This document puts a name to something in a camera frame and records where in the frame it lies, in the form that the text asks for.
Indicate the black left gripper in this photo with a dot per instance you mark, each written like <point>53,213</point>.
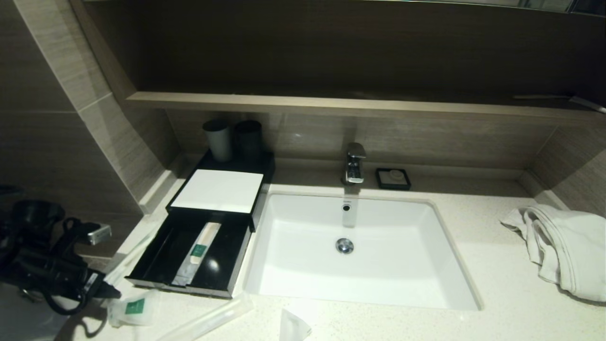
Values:
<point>66,279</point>

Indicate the toothbrush packet with green print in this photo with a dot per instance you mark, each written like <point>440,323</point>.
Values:
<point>130,255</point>

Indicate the long clear plastic packet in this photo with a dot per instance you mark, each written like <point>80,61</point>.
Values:
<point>213,317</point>

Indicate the black box drawer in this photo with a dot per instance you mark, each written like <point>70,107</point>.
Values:
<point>222,265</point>

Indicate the dark brown cup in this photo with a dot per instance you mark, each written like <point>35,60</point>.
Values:
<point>248,139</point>

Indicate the sachet with green label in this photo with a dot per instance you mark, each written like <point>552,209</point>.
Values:
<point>135,308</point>

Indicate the slim packet with green label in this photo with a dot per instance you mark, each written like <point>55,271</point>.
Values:
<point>199,248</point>

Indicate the white flat sheet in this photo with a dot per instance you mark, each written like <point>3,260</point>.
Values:
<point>218,192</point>

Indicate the grey cup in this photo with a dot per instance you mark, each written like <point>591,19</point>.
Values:
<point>218,142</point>

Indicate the chrome drain stopper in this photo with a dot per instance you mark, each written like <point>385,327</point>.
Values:
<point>344,246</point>

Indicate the chrome faucet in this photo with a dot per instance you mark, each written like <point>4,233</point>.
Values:
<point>354,166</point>

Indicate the black soap dish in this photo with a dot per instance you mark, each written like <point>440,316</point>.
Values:
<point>378,182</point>

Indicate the white ceramic sink basin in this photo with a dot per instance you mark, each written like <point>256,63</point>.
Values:
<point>402,265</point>

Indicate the round white soap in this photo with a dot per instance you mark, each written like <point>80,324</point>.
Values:
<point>394,177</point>

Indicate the white towel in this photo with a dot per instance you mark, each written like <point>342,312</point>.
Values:
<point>573,246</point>

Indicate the wooden wall shelf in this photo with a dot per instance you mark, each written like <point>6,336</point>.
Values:
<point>331,106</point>

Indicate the wall mirror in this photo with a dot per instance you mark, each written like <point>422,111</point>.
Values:
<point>544,4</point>

